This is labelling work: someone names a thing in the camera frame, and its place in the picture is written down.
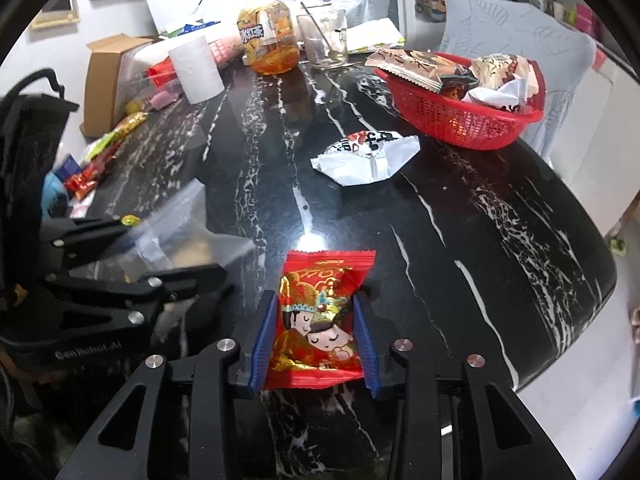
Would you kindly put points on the red cartoon snack packet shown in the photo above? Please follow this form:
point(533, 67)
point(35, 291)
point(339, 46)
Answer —
point(314, 345)

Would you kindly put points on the plain white packet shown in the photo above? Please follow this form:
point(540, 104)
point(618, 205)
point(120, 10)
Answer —
point(510, 97)

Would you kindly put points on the white paper towel roll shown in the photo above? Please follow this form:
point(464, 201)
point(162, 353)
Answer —
point(195, 66)

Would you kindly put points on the iced tea bottle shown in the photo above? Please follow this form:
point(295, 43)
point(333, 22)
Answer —
point(267, 36)

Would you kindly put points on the clear zip bag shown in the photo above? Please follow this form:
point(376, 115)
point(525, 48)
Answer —
point(174, 237)

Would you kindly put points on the green foil lollipop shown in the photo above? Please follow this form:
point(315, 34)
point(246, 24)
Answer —
point(130, 220)

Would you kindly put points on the pink seaweed roll packet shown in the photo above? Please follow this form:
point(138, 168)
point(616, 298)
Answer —
point(427, 70)

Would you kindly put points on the red plastic basket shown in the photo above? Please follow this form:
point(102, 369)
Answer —
point(460, 123)

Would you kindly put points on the white black snack packet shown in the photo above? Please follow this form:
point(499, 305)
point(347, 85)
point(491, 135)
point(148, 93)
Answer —
point(366, 157)

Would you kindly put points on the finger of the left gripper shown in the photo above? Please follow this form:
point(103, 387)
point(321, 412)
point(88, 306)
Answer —
point(78, 239)
point(185, 283)

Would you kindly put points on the brown cardboard box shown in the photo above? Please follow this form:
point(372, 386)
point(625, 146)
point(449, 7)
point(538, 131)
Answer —
point(107, 89)

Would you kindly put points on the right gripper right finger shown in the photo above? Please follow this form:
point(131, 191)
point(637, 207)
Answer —
point(364, 331)

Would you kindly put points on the red white snack bag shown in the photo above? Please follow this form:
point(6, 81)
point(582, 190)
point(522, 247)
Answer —
point(496, 69)

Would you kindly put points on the blue round gadget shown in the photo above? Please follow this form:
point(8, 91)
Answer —
point(54, 200)

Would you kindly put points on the clear glass cup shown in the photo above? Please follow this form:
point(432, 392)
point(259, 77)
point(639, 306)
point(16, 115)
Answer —
point(324, 37)

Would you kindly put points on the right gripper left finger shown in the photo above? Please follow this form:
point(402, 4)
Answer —
point(261, 352)

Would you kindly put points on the wall intercom panel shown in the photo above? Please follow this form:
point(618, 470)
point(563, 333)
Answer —
point(56, 13)

